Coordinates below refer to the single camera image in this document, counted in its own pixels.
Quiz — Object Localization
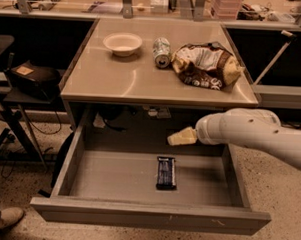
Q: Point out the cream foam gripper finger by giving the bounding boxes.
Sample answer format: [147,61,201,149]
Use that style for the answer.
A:
[168,127,197,146]

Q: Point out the dark blue rxbar wrapper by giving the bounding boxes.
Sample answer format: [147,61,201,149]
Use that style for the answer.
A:
[156,156,177,191]

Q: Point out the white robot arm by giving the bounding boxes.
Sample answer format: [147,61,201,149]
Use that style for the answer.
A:
[168,108,301,171]

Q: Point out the open grey top drawer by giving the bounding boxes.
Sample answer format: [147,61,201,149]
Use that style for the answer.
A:
[31,109,270,235]

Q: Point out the grey counter cabinet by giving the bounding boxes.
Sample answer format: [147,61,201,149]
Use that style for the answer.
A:
[60,15,258,127]

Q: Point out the crumpled brown chip bag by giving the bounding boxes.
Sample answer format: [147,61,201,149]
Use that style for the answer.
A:
[171,42,244,91]

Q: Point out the green white soda can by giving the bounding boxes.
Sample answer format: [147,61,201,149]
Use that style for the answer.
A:
[152,37,171,69]

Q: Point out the white paper bowl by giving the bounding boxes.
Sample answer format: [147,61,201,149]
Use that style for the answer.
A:
[103,33,143,57]

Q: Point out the pink stacked bins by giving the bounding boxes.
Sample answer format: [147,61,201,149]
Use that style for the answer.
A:
[211,0,243,20]

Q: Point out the black bag with label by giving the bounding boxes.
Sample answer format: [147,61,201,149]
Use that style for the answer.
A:
[8,61,61,101]

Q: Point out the dark side table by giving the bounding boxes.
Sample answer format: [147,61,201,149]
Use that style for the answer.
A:
[0,81,54,168]

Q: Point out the tan shoe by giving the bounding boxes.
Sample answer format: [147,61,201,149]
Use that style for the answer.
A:
[0,177,27,240]

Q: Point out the black cable on floor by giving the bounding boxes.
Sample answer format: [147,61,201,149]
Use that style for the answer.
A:
[0,98,64,181]

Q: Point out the white cane with handle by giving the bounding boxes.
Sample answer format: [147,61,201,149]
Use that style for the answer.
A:
[253,30,296,86]

